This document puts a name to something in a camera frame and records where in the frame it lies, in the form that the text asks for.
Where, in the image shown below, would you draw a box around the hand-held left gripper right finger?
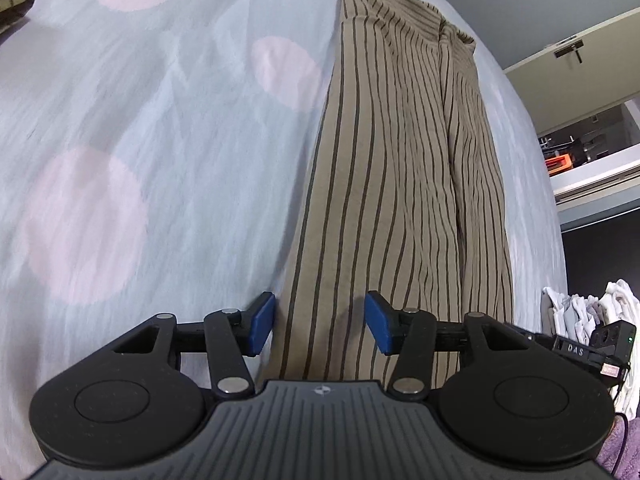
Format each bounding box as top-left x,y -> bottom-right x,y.
364,290 -> 538,402

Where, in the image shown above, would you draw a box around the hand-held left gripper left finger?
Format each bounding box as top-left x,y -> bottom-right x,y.
107,291 -> 277,402

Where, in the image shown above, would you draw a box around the tan striped button shirt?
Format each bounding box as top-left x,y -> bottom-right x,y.
260,0 -> 516,391

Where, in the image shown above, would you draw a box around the tan striped shorts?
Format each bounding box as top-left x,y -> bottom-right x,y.
0,0 -> 35,36

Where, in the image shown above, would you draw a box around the pile of white clothes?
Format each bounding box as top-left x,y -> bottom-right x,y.
540,280 -> 640,421

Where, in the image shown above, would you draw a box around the purple fuzzy garment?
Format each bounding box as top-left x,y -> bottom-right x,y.
597,407 -> 640,480

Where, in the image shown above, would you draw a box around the cream door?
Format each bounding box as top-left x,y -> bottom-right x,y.
504,10 -> 640,136

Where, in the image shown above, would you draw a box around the thin cable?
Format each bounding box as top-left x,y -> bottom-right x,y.
611,410 -> 632,480

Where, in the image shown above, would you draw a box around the metal door handle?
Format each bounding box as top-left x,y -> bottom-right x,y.
554,39 -> 586,65

